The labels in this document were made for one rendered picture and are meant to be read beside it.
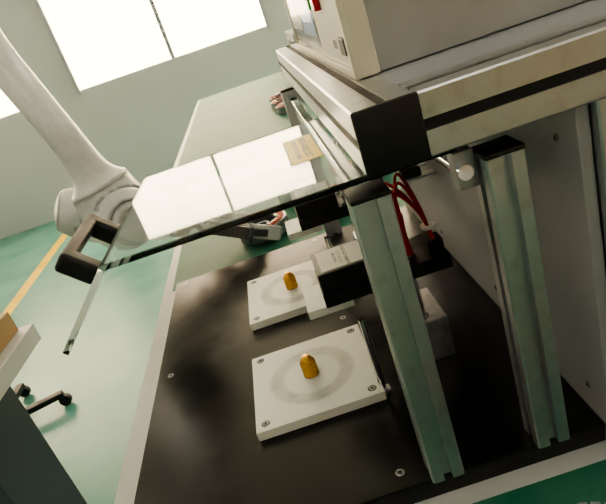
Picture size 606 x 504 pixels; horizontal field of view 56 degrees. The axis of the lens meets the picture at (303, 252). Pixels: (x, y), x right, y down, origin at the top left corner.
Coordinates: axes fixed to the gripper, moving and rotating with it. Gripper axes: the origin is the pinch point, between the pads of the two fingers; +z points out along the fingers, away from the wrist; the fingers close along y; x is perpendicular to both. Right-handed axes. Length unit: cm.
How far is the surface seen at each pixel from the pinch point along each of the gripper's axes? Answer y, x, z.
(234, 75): -387, 66, 130
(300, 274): 31.1, -2.1, -6.1
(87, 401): -113, -97, -14
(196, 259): -5.2, -9.2, -12.0
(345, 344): 55, -5, -11
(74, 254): 62, 7, -45
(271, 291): 31.6, -5.0, -11.2
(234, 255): 2.6, -6.1, -6.5
